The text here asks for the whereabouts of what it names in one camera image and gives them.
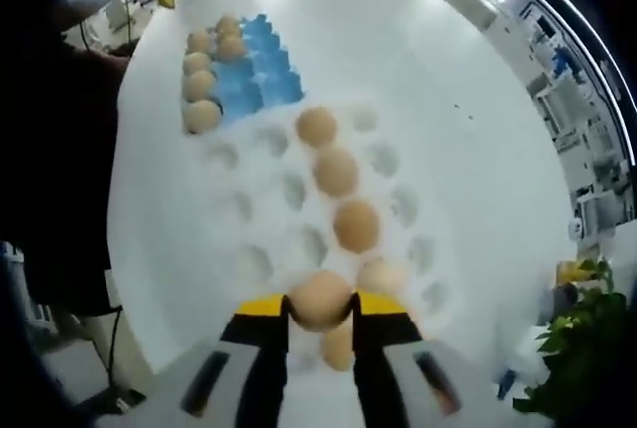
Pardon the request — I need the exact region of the green potted plant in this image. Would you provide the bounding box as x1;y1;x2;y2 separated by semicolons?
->
512;258;633;414

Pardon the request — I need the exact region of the single brown egg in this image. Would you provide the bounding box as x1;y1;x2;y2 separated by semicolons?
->
295;106;339;150
288;271;355;333
355;257;408;300
313;147;360;199
332;198;383;254
320;327;355;373

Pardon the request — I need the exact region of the person in black clothes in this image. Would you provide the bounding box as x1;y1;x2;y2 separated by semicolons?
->
0;14;130;310

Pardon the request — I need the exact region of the white foam egg holder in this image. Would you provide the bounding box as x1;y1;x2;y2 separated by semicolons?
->
193;94;454;389

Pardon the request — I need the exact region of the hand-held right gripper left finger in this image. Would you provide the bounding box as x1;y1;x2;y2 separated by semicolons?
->
94;291;293;428

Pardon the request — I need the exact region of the white table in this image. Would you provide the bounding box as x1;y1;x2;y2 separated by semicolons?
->
106;0;578;428

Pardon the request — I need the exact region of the wall display board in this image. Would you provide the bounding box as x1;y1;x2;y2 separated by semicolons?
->
517;0;613;115

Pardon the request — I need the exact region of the group of brown eggs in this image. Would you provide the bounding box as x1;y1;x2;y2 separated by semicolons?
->
181;16;247;136

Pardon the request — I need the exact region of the blue egg tray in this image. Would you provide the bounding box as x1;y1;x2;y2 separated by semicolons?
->
178;16;308;136

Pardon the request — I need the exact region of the person's bare leg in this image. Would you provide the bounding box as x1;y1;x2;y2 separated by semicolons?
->
49;306;118;374

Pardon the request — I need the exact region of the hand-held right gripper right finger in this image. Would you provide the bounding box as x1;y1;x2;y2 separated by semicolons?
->
350;289;499;428

